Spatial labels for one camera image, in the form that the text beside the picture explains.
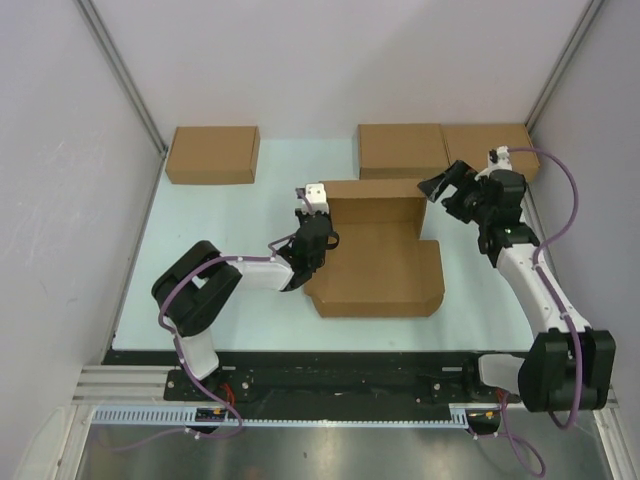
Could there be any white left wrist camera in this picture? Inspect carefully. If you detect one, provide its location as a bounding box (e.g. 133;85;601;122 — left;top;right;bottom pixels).
296;183;330;215

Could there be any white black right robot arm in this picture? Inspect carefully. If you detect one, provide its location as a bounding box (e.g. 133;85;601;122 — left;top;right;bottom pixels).
418;160;616;415

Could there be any aluminium corner post left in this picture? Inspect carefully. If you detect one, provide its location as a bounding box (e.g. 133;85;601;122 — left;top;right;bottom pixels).
74;0;169;156

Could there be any cardboard box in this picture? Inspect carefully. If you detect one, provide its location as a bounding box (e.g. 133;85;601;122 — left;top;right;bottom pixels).
304;179;445;318
357;123;449;180
441;123;533;172
165;126;260;185

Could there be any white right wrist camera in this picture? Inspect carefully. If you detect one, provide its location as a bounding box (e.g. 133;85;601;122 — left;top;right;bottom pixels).
477;146;513;178

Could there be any aluminium corner post right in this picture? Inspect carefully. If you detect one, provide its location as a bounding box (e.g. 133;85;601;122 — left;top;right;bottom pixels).
524;0;608;133

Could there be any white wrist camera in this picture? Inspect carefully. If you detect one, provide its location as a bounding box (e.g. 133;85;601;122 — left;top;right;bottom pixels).
296;183;330;215
477;146;513;178

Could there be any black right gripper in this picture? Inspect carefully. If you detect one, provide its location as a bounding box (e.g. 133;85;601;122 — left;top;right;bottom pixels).
416;159;493;225

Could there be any white slotted cable duct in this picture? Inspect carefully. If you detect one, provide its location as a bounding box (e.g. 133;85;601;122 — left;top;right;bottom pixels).
92;404;501;429

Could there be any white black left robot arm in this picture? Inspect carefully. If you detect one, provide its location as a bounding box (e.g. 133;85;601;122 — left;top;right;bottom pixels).
151;209;340;400

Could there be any aluminium corner post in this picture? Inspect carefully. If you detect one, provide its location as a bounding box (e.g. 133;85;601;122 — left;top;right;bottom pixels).
74;0;169;156
524;0;608;133

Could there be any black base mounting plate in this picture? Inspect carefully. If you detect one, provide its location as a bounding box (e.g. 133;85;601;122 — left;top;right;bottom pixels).
102;349;584;416

